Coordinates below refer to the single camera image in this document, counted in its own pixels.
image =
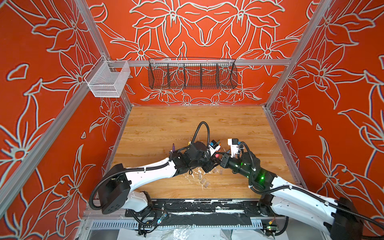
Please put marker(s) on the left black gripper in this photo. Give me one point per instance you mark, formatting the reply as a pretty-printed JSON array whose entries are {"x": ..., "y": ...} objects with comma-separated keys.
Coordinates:
[{"x": 205, "y": 159}]

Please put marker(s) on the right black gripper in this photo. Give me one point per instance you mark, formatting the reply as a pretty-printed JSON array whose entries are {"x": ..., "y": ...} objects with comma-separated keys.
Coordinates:
[{"x": 225, "y": 160}]

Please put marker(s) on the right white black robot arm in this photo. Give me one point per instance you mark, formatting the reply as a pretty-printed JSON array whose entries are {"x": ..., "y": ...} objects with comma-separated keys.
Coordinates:
[{"x": 338, "y": 219}]

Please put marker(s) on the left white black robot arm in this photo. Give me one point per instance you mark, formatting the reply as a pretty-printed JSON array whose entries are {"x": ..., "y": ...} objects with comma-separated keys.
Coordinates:
[{"x": 117, "y": 189}]

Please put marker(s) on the white mesh basket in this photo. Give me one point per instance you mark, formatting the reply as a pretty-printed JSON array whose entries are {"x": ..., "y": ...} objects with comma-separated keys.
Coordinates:
[{"x": 107, "y": 81}]

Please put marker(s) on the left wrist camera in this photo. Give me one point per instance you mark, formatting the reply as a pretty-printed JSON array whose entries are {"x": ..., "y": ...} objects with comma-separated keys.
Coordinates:
[{"x": 213, "y": 147}]

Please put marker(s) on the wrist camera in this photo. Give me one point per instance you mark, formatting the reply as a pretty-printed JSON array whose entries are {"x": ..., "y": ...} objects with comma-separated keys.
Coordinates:
[
  {"x": 213, "y": 147},
  {"x": 234, "y": 146}
]

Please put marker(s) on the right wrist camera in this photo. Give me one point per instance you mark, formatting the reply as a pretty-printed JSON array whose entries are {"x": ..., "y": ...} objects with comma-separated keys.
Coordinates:
[{"x": 234, "y": 146}]

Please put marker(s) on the black wire basket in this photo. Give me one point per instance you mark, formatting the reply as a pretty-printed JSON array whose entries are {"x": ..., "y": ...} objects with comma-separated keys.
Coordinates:
[{"x": 192, "y": 74}]

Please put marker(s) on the grey slotted cable duct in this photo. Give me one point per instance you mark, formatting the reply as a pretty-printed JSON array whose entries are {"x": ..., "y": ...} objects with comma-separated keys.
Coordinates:
[{"x": 131, "y": 224}]

